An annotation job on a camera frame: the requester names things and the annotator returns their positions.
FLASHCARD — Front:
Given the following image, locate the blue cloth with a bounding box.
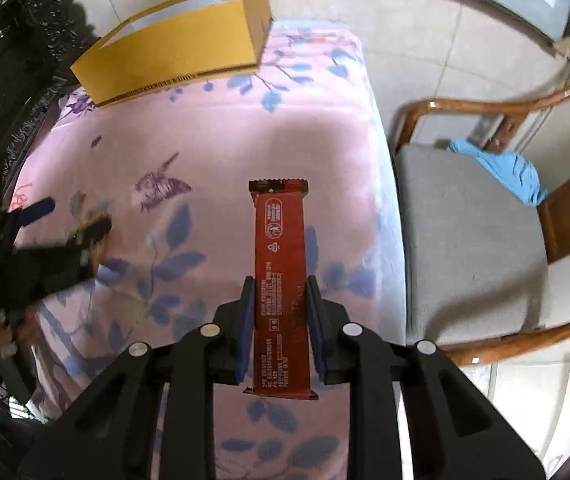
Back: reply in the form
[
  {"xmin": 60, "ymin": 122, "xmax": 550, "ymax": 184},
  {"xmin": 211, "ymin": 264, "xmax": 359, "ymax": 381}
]
[{"xmin": 446, "ymin": 140, "xmax": 548, "ymax": 207}]

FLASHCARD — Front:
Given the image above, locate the dark carved wooden furniture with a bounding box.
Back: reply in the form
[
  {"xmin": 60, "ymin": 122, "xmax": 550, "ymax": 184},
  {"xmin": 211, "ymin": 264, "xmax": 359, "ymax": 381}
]
[{"xmin": 0, "ymin": 0, "xmax": 102, "ymax": 196}]

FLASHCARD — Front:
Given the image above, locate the grey seat cushion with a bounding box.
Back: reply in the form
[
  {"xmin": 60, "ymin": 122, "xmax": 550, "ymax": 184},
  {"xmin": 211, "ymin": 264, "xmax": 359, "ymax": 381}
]
[{"xmin": 394, "ymin": 142, "xmax": 570, "ymax": 347}]

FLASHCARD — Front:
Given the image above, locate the pink floral tablecloth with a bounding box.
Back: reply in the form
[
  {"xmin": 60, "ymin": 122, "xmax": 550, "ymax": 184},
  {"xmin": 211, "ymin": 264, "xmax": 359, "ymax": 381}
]
[{"xmin": 7, "ymin": 19, "xmax": 408, "ymax": 480}]

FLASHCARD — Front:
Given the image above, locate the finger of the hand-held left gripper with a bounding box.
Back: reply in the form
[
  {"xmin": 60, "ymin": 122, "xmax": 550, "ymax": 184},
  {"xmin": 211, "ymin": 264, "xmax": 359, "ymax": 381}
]
[
  {"xmin": 1, "ymin": 196, "xmax": 57, "ymax": 242},
  {"xmin": 64, "ymin": 212, "xmax": 114, "ymax": 272}
]

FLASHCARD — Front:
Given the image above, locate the red brown snack bar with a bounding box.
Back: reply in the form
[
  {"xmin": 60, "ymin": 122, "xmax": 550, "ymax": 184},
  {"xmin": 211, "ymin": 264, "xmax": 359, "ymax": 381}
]
[{"xmin": 242, "ymin": 178, "xmax": 320, "ymax": 402}]

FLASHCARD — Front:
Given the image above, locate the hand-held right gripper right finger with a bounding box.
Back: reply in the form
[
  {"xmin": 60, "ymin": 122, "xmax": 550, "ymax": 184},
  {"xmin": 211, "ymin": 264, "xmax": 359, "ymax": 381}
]
[{"xmin": 305, "ymin": 275, "xmax": 548, "ymax": 480}]

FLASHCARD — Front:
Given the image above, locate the yellow cardboard box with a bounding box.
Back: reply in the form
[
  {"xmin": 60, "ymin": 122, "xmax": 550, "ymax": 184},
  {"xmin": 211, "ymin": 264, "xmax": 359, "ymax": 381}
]
[{"xmin": 70, "ymin": 0, "xmax": 273, "ymax": 109}]

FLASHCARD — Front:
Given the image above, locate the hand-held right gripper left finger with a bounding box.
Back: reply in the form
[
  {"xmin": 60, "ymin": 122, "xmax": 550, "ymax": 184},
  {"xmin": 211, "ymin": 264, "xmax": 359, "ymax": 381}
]
[{"xmin": 17, "ymin": 275, "xmax": 256, "ymax": 480}]

